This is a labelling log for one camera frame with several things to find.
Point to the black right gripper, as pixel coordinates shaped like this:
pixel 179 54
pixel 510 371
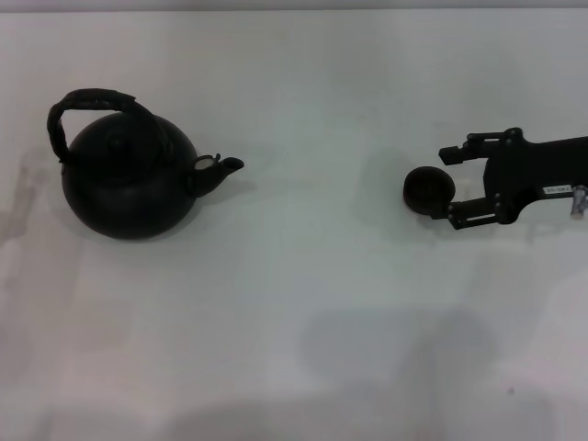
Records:
pixel 537 170

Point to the small dark brown teacup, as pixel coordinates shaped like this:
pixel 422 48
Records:
pixel 427 190

